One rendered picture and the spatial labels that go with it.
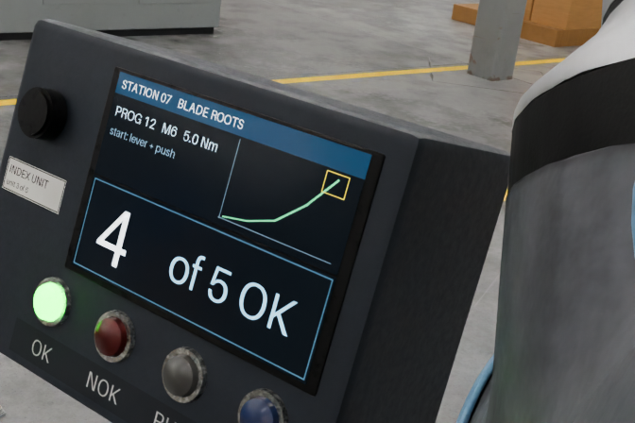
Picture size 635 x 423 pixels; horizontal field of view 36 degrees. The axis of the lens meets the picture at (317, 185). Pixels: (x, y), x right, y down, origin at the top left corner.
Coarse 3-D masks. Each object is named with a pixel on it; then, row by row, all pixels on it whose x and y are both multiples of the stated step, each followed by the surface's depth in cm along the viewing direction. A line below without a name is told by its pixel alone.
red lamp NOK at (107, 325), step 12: (108, 312) 50; (120, 312) 49; (96, 324) 50; (108, 324) 49; (120, 324) 49; (132, 324) 49; (96, 336) 49; (108, 336) 49; (120, 336) 48; (132, 336) 49; (96, 348) 50; (108, 348) 49; (120, 348) 49; (132, 348) 49; (108, 360) 49; (120, 360) 49
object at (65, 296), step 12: (36, 288) 53; (48, 288) 52; (60, 288) 52; (36, 300) 52; (48, 300) 51; (60, 300) 51; (36, 312) 52; (48, 312) 51; (60, 312) 51; (48, 324) 52; (60, 324) 52
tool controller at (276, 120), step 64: (64, 64) 53; (128, 64) 50; (192, 64) 48; (64, 128) 53; (128, 128) 50; (192, 128) 47; (256, 128) 45; (320, 128) 43; (384, 128) 42; (0, 192) 55; (64, 192) 52; (192, 192) 47; (256, 192) 45; (320, 192) 43; (384, 192) 41; (448, 192) 44; (0, 256) 55; (64, 256) 52; (192, 256) 47; (256, 256) 45; (320, 256) 43; (384, 256) 41; (448, 256) 46; (0, 320) 55; (192, 320) 47; (256, 320) 44; (320, 320) 42; (384, 320) 43; (448, 320) 48; (64, 384) 51; (128, 384) 49; (256, 384) 44; (320, 384) 42; (384, 384) 44
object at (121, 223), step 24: (96, 192) 51; (120, 192) 50; (96, 216) 51; (120, 216) 50; (144, 216) 49; (96, 240) 50; (120, 240) 50; (144, 240) 49; (96, 264) 50; (120, 264) 49; (120, 288) 49
